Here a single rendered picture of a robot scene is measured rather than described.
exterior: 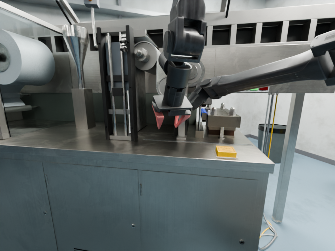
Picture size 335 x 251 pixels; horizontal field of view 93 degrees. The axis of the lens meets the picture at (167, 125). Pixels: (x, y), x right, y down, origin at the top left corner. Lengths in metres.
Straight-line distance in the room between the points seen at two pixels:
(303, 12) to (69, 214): 1.76
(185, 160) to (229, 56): 0.83
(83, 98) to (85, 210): 0.66
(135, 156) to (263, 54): 1.03
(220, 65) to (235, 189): 0.82
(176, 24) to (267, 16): 1.04
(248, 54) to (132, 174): 1.03
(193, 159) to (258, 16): 1.02
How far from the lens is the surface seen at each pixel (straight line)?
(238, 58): 1.26
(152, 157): 0.66
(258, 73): 0.54
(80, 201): 0.98
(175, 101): 0.43
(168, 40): 0.37
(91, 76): 1.47
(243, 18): 1.32
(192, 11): 0.39
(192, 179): 0.71
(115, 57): 0.89
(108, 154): 0.73
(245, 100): 4.25
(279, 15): 1.38
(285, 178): 1.72
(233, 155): 0.68
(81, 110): 1.21
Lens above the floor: 1.15
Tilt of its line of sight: 12 degrees down
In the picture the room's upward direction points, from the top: straight up
